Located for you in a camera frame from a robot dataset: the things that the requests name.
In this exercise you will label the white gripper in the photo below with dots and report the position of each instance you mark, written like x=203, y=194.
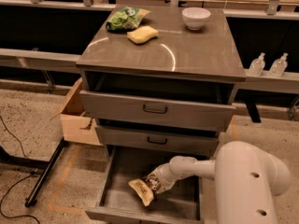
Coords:
x=161, y=175

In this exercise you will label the brown chip bag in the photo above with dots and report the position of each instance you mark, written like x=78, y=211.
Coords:
x=147, y=187

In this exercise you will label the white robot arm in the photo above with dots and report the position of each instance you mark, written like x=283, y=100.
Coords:
x=246, y=181

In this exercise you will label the grey middle drawer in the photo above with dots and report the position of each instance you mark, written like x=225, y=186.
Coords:
x=171, y=142

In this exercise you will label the grey drawer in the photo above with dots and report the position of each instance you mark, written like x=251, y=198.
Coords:
x=171, y=142
x=119, y=204
x=171, y=113

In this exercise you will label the grey bottom drawer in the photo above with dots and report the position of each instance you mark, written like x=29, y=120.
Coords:
x=119, y=204

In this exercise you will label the grey top drawer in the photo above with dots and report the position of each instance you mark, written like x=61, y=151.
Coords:
x=171, y=113

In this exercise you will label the grey drawer cabinet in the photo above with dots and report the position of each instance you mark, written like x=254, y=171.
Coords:
x=179, y=64

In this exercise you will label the green chip bag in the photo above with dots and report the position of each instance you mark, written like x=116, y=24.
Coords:
x=126, y=19

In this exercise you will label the cardboard box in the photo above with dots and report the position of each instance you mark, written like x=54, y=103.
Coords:
x=77, y=127

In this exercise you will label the black stand leg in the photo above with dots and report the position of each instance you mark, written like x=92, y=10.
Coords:
x=31, y=199

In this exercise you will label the yellow sponge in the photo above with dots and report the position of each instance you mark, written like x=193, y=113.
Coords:
x=142, y=34

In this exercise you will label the left clear pump bottle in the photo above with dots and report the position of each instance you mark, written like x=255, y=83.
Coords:
x=257, y=66

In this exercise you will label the clear pump bottle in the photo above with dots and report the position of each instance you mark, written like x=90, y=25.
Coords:
x=279, y=65
x=257, y=66

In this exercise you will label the right clear pump bottle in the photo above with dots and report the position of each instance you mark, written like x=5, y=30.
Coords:
x=279, y=65

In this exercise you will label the white bowl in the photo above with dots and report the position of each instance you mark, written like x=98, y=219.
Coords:
x=195, y=17

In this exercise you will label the grey metal shelf rail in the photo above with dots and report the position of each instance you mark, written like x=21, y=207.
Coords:
x=39, y=60

